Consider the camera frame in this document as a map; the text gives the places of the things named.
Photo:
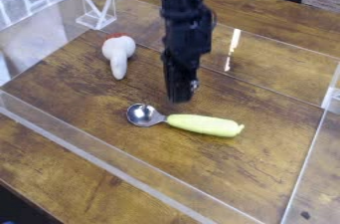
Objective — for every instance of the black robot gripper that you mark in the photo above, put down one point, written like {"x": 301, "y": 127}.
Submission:
{"x": 189, "y": 22}

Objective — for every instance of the green handled metal spoon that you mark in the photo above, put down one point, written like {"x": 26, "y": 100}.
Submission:
{"x": 144, "y": 116}

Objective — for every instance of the white toy mushroom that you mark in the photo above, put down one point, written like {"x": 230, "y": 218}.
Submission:
{"x": 118, "y": 48}

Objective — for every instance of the clear acrylic triangle bracket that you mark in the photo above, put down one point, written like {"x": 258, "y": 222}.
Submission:
{"x": 97, "y": 18}

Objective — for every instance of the clear acrylic enclosure wall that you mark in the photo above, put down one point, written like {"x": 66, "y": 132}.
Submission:
{"x": 92, "y": 169}

